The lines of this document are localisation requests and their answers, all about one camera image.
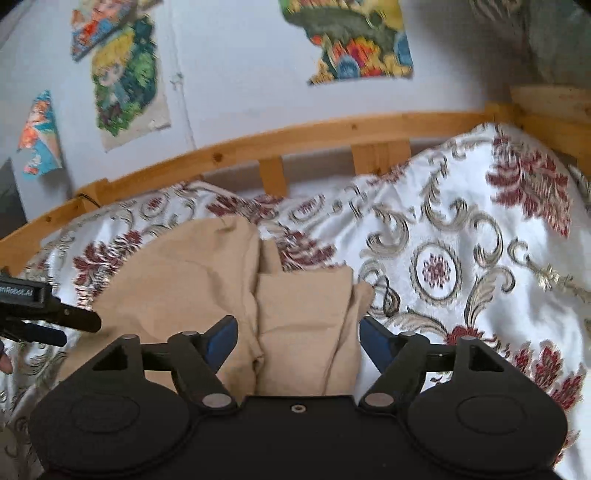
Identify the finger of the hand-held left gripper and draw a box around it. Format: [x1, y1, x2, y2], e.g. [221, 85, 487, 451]
[0, 322, 68, 348]
[44, 298, 102, 334]

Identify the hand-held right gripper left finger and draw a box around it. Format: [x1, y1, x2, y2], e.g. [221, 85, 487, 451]
[90, 315, 239, 411]

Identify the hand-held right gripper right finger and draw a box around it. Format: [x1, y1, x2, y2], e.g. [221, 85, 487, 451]
[359, 315, 506, 411]

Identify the beige cloth garment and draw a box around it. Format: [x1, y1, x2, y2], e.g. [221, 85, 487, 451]
[58, 216, 375, 398]

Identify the dark grey object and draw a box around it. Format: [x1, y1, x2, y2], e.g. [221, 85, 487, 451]
[0, 157, 27, 228]

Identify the white floral patterned bedspread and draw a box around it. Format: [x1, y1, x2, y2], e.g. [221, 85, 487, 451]
[0, 122, 591, 480]

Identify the grey patterned cloth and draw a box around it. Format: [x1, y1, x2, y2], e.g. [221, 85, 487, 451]
[468, 0, 591, 88]

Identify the orange blue torn wall poster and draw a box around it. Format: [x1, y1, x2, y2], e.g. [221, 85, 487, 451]
[17, 90, 64, 179]

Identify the wooden bed frame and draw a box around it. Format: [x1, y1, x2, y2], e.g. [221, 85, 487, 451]
[0, 85, 591, 266]

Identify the blond figure wall poster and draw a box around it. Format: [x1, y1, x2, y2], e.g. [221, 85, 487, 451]
[91, 16, 172, 152]

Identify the white wall conduit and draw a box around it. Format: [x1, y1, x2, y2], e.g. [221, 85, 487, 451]
[168, 0, 197, 151]

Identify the colourful torn wall poster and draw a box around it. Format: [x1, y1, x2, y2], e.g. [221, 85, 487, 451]
[70, 0, 163, 62]

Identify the colourful dark green wall poster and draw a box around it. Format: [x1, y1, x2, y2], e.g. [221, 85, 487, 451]
[278, 0, 415, 86]

